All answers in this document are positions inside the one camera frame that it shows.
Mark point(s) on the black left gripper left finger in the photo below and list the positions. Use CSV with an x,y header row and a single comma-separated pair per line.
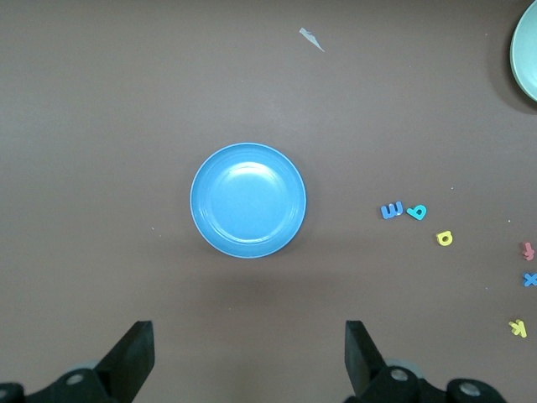
x,y
126,361

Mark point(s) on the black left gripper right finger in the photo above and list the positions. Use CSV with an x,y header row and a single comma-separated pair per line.
x,y
361,361

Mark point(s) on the blue foam letter m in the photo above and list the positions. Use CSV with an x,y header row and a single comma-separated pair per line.
x,y
392,212

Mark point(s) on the yellow foam letter d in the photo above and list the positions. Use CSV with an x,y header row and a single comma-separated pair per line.
x,y
448,235

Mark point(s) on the teal foam letter b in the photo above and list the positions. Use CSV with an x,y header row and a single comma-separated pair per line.
x,y
412,212

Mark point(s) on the yellow foam letter k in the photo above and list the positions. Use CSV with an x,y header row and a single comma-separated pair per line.
x,y
519,329

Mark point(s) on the blue foam letter x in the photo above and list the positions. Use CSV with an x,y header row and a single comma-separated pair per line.
x,y
530,279

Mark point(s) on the blue plate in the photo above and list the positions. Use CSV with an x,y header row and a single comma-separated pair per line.
x,y
247,201

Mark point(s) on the red foam letter f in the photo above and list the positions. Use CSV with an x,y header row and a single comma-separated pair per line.
x,y
527,251

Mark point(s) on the white tape scrap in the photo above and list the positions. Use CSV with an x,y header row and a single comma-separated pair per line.
x,y
311,39

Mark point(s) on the pale green plate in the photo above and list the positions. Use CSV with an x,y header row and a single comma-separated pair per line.
x,y
526,54

